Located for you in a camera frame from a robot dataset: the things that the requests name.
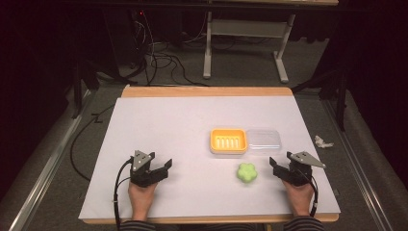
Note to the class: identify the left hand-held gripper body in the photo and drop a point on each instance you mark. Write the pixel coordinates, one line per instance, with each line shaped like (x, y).
(141, 176)

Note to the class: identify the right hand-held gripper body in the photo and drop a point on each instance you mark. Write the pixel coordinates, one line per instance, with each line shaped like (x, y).
(300, 173)

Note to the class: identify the clear plastic soap dish lid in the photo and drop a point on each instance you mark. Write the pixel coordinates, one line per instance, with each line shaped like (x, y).
(264, 141)

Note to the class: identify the green flower-shaped soap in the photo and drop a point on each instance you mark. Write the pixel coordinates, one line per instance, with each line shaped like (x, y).
(247, 172)

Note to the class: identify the yellow soap dish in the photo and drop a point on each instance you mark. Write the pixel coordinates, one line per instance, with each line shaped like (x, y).
(228, 141)

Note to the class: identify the person's left hand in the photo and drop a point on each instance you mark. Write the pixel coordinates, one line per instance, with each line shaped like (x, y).
(140, 199)

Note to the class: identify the person's right hand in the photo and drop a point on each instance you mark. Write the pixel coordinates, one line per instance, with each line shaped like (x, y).
(300, 199)

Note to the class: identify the white paper table mat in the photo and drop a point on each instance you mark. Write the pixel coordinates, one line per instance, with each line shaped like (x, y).
(179, 134)

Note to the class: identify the crumpled white paper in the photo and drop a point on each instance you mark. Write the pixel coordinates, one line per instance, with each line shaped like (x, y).
(322, 142)

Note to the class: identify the black metal stand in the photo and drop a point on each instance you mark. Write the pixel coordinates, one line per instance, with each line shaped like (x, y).
(84, 83)
(333, 89)

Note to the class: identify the metal floor rail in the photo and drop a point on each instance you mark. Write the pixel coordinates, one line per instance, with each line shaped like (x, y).
(45, 173)
(356, 173)

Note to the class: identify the white metal desk frame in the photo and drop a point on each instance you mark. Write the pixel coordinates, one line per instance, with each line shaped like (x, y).
(247, 27)

